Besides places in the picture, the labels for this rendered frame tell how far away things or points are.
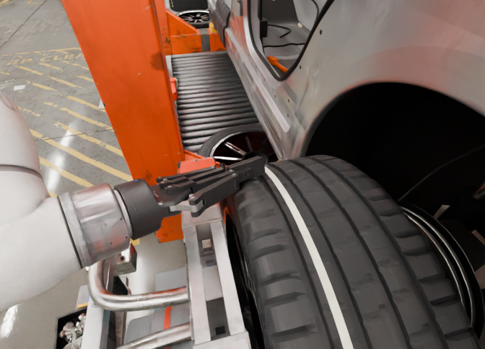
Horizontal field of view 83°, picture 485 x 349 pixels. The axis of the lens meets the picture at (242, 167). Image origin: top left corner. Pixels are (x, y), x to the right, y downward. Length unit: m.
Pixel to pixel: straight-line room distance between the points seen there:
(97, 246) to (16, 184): 0.10
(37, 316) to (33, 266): 1.53
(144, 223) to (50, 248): 0.09
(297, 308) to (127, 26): 0.59
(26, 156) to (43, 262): 0.13
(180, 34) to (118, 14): 2.06
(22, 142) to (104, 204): 0.13
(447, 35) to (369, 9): 0.17
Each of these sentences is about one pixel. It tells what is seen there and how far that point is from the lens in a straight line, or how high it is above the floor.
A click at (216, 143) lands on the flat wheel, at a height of 0.50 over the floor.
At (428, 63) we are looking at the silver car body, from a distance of 0.47.
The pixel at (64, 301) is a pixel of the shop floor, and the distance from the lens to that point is 1.84.
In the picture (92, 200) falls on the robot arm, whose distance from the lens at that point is 0.35.
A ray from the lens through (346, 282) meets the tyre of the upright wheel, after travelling 0.37.
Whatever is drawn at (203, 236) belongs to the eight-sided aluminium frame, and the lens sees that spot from 0.46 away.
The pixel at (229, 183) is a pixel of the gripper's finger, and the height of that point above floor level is 1.20.
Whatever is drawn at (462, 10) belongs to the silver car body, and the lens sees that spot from 0.44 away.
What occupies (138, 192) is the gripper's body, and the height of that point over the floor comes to 1.23.
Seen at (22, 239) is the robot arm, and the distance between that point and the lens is 0.34.
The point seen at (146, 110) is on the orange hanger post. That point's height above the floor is 1.12.
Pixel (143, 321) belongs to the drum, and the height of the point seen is 0.90.
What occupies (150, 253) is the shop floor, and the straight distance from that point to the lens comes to 1.78.
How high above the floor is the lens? 1.49
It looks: 44 degrees down
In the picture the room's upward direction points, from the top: straight up
